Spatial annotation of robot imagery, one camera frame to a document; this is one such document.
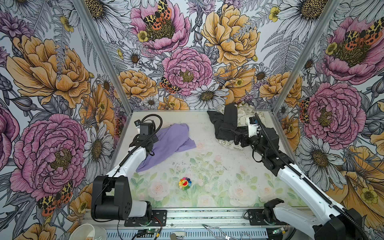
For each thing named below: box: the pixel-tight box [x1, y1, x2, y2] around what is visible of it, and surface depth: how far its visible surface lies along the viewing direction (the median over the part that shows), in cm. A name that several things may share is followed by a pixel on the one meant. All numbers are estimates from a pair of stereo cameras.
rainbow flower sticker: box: [178, 177, 192, 191], surface depth 86 cm
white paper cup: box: [69, 223, 107, 240], surface depth 65 cm
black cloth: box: [206, 103, 249, 141], surface depth 110 cm
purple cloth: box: [136, 123, 197, 173], surface depth 100 cm
